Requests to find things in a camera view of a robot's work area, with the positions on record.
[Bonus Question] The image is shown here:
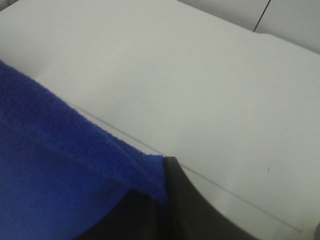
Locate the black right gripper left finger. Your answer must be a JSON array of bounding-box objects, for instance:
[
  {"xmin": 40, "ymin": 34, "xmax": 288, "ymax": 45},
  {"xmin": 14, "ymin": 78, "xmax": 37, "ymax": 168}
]
[{"xmin": 75, "ymin": 190, "xmax": 175, "ymax": 240}]

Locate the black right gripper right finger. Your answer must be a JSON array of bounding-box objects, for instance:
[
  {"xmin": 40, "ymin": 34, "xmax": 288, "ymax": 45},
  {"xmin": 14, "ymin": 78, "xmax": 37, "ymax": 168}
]
[{"xmin": 163, "ymin": 156, "xmax": 318, "ymax": 240}]

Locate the blue microfibre towel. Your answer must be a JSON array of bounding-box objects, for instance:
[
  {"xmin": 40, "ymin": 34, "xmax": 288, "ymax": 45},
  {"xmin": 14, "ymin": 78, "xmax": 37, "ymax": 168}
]
[{"xmin": 0, "ymin": 63, "xmax": 167, "ymax": 240}]

